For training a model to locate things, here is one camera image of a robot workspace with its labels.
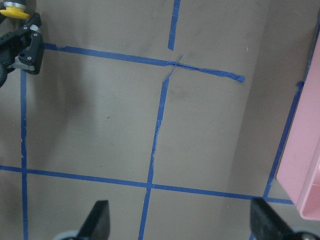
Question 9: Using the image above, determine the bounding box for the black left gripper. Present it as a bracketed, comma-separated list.
[0, 12, 45, 87]

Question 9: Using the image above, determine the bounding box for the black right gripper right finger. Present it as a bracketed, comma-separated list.
[249, 197, 300, 240]

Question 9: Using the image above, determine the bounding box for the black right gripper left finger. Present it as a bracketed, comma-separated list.
[75, 200, 111, 240]

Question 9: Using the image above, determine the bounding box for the pink plastic bin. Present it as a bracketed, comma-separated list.
[276, 36, 320, 221]

